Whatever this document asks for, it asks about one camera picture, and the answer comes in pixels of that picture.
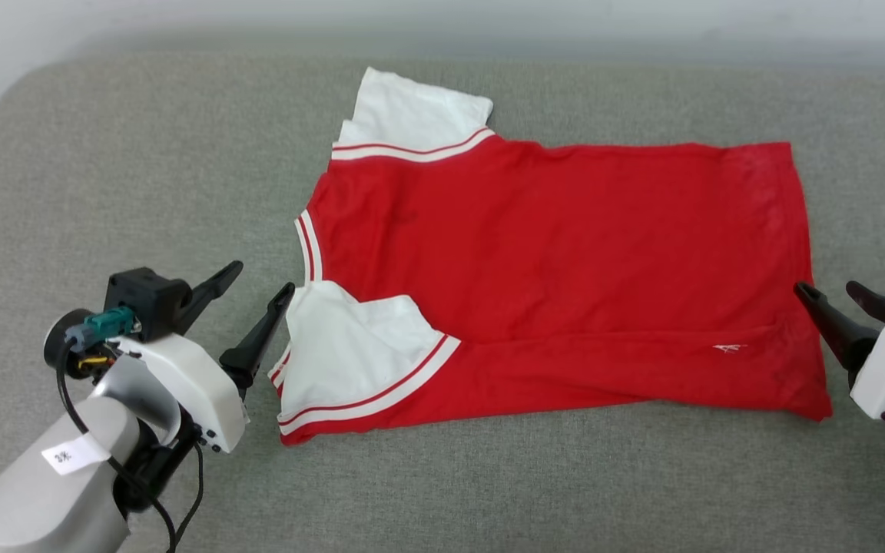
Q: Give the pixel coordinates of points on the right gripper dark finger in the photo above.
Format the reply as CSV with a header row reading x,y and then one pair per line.
x,y
838,330
876,301

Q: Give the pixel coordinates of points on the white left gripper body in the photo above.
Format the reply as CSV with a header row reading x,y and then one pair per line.
x,y
197,384

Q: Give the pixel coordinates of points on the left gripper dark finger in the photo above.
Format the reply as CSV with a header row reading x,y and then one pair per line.
x,y
254,349
208,292

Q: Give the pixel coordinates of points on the red and white basketball jersey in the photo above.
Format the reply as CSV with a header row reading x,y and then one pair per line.
x,y
565,253

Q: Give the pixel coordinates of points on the grey fabric sofa seat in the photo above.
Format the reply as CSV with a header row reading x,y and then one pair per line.
x,y
143,192

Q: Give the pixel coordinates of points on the white paper tag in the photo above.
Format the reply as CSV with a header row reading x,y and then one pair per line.
x,y
74,455

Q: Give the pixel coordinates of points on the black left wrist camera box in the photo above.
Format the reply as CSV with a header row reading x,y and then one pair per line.
x,y
143,296

